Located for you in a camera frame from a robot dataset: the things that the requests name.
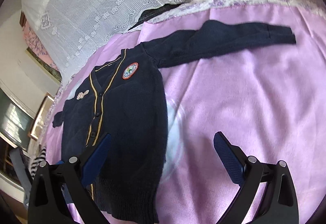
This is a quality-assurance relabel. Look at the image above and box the pink purple bed blanket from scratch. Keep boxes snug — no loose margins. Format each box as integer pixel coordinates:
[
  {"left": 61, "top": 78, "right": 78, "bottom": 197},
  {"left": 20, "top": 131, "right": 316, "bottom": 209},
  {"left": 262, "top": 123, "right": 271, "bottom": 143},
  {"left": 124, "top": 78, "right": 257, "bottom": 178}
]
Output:
[{"left": 55, "top": 4, "right": 325, "bottom": 223}]

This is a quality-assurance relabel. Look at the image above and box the striped black white garment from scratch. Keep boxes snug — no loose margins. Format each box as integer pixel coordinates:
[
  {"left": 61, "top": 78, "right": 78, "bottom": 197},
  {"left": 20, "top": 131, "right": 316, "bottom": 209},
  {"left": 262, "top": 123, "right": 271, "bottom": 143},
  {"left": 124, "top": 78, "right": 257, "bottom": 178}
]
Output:
[{"left": 28, "top": 145, "right": 46, "bottom": 179}]

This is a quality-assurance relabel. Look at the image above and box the navy blue knit cardigan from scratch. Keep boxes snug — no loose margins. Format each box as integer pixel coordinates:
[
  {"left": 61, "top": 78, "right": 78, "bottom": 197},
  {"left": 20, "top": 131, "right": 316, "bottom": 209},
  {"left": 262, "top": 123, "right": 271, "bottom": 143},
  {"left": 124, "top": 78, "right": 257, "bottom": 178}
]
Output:
[{"left": 53, "top": 20, "right": 296, "bottom": 223}]

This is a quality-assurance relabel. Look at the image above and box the floral white bed sheet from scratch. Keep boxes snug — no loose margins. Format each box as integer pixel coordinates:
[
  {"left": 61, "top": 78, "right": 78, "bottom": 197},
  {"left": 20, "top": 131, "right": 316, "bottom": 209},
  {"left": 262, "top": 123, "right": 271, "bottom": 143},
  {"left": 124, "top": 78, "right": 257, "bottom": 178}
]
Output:
[{"left": 144, "top": 0, "right": 325, "bottom": 23}]

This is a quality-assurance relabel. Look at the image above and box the pink floral curtain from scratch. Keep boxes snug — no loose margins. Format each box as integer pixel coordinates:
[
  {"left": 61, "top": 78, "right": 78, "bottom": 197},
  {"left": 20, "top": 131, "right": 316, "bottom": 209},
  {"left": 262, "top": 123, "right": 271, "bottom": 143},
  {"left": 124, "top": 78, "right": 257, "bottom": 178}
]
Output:
[{"left": 23, "top": 21, "right": 58, "bottom": 71}]

